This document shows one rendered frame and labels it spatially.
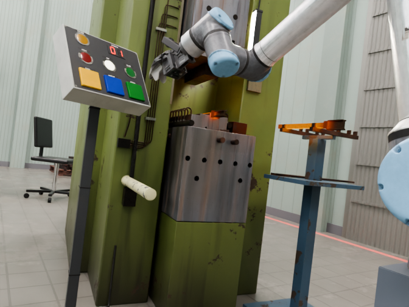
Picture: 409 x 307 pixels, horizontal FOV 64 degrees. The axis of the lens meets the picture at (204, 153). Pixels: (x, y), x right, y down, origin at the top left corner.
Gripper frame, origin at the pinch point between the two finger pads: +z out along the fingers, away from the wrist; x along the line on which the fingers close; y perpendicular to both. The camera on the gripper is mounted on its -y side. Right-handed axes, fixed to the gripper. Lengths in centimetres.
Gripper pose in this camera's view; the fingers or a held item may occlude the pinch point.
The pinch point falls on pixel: (151, 74)
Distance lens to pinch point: 131.2
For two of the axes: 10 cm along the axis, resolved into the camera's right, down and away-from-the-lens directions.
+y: 2.8, 9.0, -3.3
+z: -7.2, 4.2, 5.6
